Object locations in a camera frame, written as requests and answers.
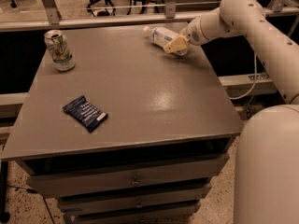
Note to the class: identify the green white soda can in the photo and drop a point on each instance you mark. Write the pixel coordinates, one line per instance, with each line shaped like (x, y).
(56, 43)

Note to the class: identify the black stand leg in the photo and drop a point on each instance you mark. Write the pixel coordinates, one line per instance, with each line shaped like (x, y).
(4, 215)

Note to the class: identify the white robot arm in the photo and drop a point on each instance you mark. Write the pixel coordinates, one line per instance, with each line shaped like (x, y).
(267, 156)

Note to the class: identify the bottom grey drawer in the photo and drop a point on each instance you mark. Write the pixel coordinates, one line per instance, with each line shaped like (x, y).
(144, 215)

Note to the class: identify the top grey drawer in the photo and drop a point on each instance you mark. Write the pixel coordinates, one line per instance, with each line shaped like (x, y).
(132, 176)

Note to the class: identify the dark blue snack packet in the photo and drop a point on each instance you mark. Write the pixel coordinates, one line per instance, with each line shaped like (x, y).
(85, 113)

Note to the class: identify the metal railing frame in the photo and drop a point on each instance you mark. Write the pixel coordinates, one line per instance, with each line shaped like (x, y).
(31, 15)

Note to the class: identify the grey drawer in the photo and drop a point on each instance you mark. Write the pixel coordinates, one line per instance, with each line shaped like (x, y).
(136, 199)
(132, 176)
(144, 215)

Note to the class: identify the middle grey drawer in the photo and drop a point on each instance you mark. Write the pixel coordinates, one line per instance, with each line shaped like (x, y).
(136, 199)

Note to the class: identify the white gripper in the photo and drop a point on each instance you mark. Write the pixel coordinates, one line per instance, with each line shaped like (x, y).
(193, 33)

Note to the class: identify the clear blue plastic bottle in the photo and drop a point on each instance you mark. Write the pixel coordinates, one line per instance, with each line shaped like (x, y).
(160, 36)

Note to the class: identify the grey drawer cabinet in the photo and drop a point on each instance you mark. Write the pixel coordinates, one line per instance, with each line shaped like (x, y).
(160, 107)

